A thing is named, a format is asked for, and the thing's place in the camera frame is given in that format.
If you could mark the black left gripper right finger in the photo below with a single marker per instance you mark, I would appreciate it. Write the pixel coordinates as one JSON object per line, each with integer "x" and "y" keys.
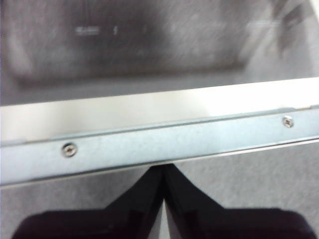
{"x": 236, "y": 224}

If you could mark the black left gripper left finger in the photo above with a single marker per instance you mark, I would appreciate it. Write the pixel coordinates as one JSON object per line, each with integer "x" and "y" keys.
{"x": 87, "y": 224}

